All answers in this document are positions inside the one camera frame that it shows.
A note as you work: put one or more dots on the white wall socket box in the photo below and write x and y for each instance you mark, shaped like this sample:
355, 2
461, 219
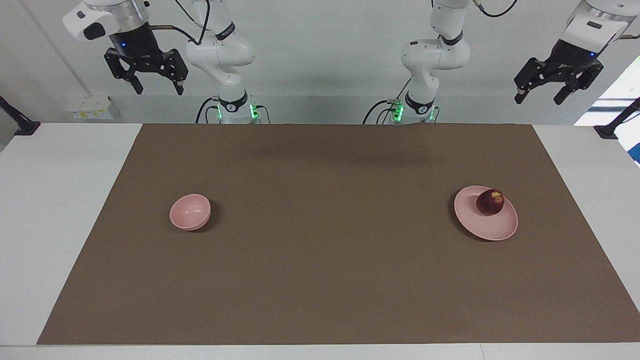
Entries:
90, 107

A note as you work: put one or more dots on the dark red apple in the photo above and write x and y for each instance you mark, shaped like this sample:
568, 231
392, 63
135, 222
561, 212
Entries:
490, 202

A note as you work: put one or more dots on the pink bowl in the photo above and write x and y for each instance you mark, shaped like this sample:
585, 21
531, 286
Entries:
190, 212

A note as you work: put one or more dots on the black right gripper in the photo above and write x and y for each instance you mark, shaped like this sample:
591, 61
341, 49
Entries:
135, 45

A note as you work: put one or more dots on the black clamp mount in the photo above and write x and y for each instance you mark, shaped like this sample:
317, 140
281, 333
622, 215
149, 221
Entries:
607, 131
25, 127

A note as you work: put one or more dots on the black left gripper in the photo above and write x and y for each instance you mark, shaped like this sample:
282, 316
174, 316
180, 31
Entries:
575, 55

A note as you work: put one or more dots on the blue object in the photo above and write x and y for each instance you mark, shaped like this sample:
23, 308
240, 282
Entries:
637, 152

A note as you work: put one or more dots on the brown table mat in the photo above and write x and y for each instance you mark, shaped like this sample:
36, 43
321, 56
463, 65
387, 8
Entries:
325, 260

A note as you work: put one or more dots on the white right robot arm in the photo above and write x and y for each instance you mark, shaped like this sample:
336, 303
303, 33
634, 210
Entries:
222, 50

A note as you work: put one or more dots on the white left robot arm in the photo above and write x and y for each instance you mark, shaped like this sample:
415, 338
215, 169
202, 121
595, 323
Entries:
430, 55

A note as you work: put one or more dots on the pink plate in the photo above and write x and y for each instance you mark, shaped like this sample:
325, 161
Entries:
492, 227

